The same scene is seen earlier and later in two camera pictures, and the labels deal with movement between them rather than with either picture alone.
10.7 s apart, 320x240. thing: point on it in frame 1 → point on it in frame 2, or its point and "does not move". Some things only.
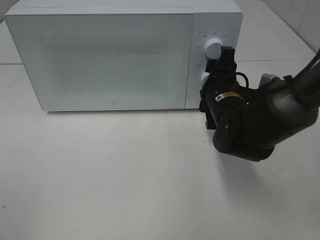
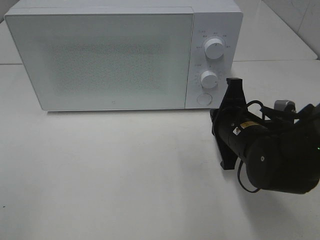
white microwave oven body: (122, 55) does not move
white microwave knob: (212, 48) does not move
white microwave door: (105, 59) does not move
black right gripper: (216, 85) → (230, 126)
